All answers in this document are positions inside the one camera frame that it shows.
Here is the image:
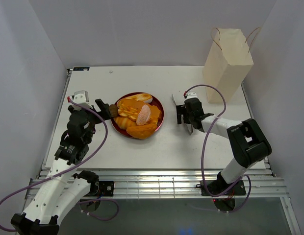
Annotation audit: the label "cream paper bag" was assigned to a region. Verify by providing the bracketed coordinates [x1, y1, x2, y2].
[203, 27, 261, 103]

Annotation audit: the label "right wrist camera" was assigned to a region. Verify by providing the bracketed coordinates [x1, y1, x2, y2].
[183, 91, 198, 99]

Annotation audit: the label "long white baguette bread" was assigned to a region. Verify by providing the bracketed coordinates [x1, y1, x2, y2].
[125, 93, 153, 103]

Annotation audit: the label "metal serving tongs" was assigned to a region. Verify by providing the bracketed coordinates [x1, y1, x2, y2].
[171, 94, 193, 135]

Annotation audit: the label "brown chocolate croissant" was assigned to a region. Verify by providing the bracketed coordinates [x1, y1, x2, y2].
[109, 104, 118, 118]

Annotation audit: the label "purple cable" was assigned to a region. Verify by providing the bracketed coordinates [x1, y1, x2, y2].
[0, 99, 120, 232]
[186, 84, 252, 214]

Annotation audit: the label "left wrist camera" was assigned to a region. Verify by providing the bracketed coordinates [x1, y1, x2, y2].
[67, 90, 91, 108]

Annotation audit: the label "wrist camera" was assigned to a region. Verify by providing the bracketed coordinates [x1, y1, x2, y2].
[183, 91, 198, 99]
[67, 90, 91, 108]

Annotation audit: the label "round orange bun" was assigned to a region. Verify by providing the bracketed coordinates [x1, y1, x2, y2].
[126, 124, 157, 140]

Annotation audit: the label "braided orange pastry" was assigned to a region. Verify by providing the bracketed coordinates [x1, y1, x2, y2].
[118, 104, 142, 121]

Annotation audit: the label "black label sticker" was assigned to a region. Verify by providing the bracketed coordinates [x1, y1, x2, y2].
[73, 67, 90, 71]

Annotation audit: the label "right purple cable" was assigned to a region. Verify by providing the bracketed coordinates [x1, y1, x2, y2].
[186, 84, 252, 214]

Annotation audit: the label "striped orange croissant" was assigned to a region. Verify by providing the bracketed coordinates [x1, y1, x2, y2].
[113, 116, 137, 130]

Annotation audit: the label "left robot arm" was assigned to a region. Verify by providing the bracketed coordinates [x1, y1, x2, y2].
[11, 96, 111, 235]

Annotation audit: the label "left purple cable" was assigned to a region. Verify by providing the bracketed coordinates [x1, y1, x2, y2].
[0, 99, 120, 232]

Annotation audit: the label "flat orange bread slice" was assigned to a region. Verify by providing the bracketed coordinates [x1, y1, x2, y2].
[119, 99, 162, 124]

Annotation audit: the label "dark red round plate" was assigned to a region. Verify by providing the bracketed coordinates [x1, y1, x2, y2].
[112, 92, 164, 139]

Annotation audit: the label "sugar coated pink donut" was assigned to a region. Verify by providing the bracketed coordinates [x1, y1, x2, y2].
[136, 105, 151, 126]

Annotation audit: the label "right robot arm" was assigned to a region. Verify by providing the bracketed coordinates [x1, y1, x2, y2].
[95, 92, 272, 197]

